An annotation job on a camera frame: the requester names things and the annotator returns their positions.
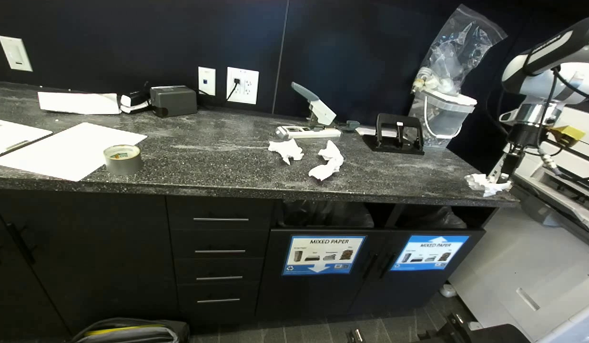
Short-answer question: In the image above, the amber wrist camera box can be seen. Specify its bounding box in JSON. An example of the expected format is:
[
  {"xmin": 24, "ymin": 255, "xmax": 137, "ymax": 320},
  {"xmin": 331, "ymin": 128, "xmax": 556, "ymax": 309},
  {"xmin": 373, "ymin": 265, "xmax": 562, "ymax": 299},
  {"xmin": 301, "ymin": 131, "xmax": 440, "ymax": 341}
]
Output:
[{"xmin": 548, "ymin": 124, "xmax": 589, "ymax": 147}]

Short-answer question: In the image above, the white folded paper stack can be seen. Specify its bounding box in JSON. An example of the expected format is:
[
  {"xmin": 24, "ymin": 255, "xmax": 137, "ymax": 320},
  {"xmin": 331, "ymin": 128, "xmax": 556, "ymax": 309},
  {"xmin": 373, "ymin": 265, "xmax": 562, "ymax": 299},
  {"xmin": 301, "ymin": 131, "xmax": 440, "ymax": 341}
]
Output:
[{"xmin": 36, "ymin": 89, "xmax": 123, "ymax": 118}]

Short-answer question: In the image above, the small white wall plate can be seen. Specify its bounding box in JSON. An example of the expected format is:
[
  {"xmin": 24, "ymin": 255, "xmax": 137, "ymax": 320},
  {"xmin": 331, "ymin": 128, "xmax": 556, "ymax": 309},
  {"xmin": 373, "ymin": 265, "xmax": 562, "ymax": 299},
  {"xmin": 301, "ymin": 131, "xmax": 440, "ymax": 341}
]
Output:
[{"xmin": 196, "ymin": 65, "xmax": 219, "ymax": 99}]

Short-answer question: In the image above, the large white paper sheet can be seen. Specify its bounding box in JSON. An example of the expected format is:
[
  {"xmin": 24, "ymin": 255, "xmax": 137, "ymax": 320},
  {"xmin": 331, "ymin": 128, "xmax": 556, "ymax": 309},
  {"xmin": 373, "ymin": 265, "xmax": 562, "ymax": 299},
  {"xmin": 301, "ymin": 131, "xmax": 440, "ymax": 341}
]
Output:
[{"xmin": 0, "ymin": 120, "xmax": 148, "ymax": 183}]

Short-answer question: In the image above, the black counter cabinet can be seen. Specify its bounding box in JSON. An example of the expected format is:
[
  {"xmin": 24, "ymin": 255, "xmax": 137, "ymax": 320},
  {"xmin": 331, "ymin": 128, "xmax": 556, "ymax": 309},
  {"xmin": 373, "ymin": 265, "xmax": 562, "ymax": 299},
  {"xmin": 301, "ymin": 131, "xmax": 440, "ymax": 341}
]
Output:
[{"xmin": 0, "ymin": 187, "xmax": 499, "ymax": 339}]

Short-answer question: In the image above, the black camera cable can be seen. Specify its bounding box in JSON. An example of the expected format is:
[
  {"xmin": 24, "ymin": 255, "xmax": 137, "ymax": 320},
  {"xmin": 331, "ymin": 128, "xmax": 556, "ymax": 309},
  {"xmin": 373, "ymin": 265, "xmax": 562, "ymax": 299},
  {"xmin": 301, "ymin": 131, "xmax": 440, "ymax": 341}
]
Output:
[{"xmin": 539, "ymin": 63, "xmax": 589, "ymax": 164}]

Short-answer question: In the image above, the wide white outlet plate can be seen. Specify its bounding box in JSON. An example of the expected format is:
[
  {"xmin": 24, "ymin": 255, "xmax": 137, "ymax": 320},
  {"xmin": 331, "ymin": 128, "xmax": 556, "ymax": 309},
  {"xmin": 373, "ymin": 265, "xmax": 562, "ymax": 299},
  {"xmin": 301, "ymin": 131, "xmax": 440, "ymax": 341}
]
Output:
[{"xmin": 224, "ymin": 65, "xmax": 262, "ymax": 107}]

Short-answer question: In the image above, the black plugged wall cable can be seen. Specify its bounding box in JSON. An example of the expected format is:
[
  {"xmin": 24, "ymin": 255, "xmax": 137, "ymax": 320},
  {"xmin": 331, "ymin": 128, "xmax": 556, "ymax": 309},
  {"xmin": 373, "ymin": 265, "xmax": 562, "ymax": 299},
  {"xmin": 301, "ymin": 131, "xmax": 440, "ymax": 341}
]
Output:
[{"xmin": 224, "ymin": 76, "xmax": 243, "ymax": 105}]

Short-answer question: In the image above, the black cabinet door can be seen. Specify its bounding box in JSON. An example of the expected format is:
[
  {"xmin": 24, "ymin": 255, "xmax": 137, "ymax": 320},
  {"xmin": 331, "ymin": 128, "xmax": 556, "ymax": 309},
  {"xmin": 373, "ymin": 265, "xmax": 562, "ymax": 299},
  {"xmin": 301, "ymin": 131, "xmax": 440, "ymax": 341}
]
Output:
[
  {"xmin": 0, "ymin": 196, "xmax": 72, "ymax": 343},
  {"xmin": 0, "ymin": 190, "xmax": 181, "ymax": 335}
]

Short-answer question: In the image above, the black cabinet door handle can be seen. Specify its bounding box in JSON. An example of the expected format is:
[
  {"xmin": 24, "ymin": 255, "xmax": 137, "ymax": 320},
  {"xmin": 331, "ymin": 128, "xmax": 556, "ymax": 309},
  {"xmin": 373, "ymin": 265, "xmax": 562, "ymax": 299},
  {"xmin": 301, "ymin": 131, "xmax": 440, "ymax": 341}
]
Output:
[{"xmin": 5, "ymin": 219, "xmax": 38, "ymax": 267}]

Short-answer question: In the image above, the mixed paper sign down arrow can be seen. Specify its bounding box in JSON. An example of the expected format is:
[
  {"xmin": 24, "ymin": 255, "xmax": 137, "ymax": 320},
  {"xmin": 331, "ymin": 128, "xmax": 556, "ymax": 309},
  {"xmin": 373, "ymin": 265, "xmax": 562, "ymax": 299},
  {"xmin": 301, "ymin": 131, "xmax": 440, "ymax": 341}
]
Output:
[{"xmin": 280, "ymin": 234, "xmax": 367, "ymax": 278}]

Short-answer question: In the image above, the black floor object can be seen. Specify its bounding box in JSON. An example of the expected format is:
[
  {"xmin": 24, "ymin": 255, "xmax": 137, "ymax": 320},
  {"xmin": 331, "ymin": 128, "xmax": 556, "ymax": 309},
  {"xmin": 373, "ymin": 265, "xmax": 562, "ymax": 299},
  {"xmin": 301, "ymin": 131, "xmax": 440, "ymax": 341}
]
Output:
[{"xmin": 415, "ymin": 310, "xmax": 529, "ymax": 343}]

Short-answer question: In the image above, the white wall switch plate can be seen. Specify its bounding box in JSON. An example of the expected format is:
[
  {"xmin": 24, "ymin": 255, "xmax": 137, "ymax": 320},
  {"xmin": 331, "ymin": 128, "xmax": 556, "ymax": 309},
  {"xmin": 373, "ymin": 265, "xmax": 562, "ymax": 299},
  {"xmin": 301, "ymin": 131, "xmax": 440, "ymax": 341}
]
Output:
[{"xmin": 0, "ymin": 32, "xmax": 36, "ymax": 74}]

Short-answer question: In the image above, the black recycling bin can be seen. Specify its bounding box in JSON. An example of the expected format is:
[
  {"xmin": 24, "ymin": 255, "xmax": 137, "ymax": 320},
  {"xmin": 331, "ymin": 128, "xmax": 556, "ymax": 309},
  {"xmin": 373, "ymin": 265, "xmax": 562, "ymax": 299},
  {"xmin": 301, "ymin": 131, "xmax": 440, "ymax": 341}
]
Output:
[{"xmin": 358, "ymin": 227, "xmax": 487, "ymax": 312}]

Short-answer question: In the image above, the clear plastic bag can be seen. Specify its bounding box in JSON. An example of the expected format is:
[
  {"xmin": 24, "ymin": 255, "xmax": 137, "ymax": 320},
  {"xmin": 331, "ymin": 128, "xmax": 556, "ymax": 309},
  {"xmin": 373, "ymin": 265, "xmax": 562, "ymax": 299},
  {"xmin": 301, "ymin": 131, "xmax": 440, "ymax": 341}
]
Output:
[{"xmin": 411, "ymin": 4, "xmax": 508, "ymax": 99}]

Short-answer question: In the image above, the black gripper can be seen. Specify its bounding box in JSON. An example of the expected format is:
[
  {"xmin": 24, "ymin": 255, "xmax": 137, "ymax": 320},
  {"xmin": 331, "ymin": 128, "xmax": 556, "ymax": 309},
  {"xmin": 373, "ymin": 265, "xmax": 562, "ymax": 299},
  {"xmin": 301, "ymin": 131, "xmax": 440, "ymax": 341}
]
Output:
[{"xmin": 487, "ymin": 122, "xmax": 545, "ymax": 185}]

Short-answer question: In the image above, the black cabinet drawer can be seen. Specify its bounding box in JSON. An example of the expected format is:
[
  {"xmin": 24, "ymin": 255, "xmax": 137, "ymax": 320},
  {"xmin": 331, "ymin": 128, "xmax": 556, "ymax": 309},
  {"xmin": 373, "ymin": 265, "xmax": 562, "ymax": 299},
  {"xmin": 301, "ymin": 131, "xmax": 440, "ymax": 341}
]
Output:
[
  {"xmin": 165, "ymin": 194, "xmax": 274, "ymax": 234},
  {"xmin": 169, "ymin": 229, "xmax": 274, "ymax": 263},
  {"xmin": 173, "ymin": 257, "xmax": 270, "ymax": 291},
  {"xmin": 175, "ymin": 284, "xmax": 268, "ymax": 326}
]

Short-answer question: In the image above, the clear plastic bucket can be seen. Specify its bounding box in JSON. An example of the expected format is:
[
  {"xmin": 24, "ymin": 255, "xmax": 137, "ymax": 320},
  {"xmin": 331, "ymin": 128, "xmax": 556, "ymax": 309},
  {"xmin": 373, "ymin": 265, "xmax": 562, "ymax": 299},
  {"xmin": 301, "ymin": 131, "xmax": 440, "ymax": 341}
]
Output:
[{"xmin": 407, "ymin": 86, "xmax": 480, "ymax": 152}]

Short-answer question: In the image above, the tape roll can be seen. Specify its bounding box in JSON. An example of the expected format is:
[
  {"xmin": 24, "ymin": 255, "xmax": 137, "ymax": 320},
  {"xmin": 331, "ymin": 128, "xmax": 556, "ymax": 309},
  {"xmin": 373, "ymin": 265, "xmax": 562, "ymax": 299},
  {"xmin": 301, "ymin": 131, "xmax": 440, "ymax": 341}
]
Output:
[{"xmin": 100, "ymin": 143, "xmax": 142, "ymax": 171}]

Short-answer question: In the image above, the white black handheld device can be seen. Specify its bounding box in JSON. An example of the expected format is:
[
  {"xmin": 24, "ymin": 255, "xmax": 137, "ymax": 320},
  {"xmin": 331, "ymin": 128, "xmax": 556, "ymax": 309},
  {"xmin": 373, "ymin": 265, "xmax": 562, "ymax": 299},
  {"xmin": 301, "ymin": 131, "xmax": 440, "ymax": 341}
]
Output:
[{"xmin": 118, "ymin": 89, "xmax": 152, "ymax": 116}]

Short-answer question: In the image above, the black box device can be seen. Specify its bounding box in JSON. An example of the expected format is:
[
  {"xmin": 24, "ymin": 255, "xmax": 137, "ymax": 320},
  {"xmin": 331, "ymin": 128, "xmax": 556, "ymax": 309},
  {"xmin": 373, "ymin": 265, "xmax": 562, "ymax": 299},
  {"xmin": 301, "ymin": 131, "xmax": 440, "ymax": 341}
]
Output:
[{"xmin": 146, "ymin": 82, "xmax": 200, "ymax": 118}]

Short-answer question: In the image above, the printed white paper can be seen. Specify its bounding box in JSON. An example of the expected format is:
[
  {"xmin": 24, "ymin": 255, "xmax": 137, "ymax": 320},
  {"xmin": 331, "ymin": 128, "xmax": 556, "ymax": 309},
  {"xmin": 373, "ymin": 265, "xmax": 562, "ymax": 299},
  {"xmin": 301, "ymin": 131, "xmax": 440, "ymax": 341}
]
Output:
[{"xmin": 463, "ymin": 171, "xmax": 514, "ymax": 200}]

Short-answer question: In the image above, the black tilt-out bin door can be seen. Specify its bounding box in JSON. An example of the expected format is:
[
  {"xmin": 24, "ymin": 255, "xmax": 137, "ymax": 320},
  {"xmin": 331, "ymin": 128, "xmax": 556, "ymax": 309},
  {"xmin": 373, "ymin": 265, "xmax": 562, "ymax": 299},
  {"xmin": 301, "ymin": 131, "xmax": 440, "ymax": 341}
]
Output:
[{"xmin": 257, "ymin": 227, "xmax": 379, "ymax": 326}]

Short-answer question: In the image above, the black bin liner bag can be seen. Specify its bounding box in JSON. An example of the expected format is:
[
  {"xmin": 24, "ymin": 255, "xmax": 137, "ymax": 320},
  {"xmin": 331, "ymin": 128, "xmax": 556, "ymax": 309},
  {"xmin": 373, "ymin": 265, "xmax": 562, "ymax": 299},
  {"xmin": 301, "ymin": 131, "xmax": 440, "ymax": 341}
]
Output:
[
  {"xmin": 394, "ymin": 206, "xmax": 470, "ymax": 232},
  {"xmin": 278, "ymin": 200, "xmax": 377, "ymax": 232}
]

